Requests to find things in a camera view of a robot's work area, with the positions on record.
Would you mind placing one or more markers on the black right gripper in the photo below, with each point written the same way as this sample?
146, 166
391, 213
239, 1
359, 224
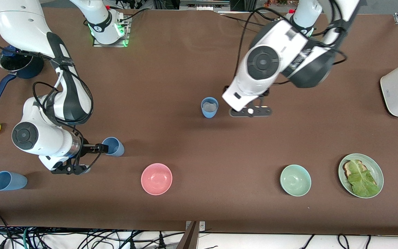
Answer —
89, 148

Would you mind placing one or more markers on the white paper ball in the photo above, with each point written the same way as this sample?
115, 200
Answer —
210, 106

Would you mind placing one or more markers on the blue cup holding paper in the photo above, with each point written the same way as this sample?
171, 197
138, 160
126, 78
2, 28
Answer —
209, 114

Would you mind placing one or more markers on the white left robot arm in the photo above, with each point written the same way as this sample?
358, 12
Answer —
278, 41

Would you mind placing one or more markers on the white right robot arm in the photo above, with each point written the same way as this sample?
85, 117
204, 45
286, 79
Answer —
22, 20

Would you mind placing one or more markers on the pink bowl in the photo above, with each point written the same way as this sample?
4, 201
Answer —
156, 179

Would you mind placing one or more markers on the light green bowl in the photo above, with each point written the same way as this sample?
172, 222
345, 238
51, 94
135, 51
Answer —
295, 180

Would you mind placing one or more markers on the dark blue pot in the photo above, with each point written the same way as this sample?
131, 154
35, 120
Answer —
35, 71

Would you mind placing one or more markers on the brown bread slice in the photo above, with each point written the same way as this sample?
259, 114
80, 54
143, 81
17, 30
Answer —
348, 167

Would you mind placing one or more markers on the glass pot lid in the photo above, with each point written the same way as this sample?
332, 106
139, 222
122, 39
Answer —
14, 64

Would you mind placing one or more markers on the green lettuce leaf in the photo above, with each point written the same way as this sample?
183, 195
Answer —
363, 181

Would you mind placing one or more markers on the light green plate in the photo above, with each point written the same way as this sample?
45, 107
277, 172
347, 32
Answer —
375, 166

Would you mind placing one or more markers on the aluminium frame bar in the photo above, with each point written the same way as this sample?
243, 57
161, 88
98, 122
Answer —
204, 5

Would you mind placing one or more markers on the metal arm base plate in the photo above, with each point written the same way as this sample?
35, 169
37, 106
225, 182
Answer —
127, 34

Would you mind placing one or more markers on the dark brown post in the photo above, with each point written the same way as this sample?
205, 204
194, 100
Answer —
190, 238

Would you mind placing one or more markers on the small metal bracket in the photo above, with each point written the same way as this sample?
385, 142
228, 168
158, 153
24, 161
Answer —
202, 225

